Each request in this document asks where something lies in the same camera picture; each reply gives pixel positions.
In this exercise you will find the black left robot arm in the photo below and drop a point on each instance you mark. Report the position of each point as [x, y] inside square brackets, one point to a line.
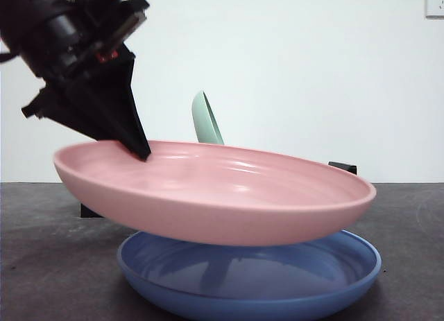
[31, 30]

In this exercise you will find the white wall socket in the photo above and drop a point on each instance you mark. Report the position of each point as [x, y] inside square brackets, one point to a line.
[435, 2]

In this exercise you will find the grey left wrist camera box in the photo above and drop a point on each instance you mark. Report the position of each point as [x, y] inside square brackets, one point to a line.
[128, 23]

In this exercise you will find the green round plate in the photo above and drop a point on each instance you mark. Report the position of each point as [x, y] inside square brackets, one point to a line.
[204, 120]

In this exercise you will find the blue round plate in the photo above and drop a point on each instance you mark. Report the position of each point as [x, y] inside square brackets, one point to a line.
[277, 276]

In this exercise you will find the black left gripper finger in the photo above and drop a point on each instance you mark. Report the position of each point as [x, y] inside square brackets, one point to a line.
[83, 113]
[121, 99]

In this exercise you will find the black plastic dish rack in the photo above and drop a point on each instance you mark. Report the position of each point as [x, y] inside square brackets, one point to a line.
[343, 166]

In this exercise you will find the pink round plate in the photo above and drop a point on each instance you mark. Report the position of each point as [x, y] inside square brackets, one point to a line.
[208, 203]

